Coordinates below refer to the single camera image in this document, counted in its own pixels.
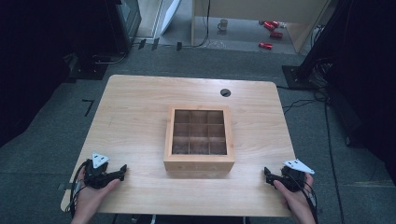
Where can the white board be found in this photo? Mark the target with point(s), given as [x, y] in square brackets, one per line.
[170, 14]

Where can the black stand with base plate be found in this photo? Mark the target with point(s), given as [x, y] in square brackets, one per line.
[87, 67]
[303, 71]

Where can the grey mug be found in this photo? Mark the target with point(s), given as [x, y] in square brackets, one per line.
[222, 25]

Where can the red can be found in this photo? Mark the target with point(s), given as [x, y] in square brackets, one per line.
[275, 34]
[265, 45]
[269, 25]

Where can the person's left hand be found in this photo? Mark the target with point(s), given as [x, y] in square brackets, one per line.
[90, 199]

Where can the black tape corner mark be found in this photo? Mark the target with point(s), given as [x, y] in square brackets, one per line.
[89, 105]

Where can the person's right hand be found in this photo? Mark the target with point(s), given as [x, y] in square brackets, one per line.
[295, 202]

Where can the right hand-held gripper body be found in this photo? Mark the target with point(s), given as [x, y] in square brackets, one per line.
[295, 175]

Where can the wooden compartment box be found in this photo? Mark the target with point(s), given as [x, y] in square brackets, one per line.
[199, 140]

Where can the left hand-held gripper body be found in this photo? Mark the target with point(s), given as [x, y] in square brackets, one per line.
[97, 172]

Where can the dark cabinet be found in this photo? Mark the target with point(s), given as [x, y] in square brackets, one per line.
[124, 25]

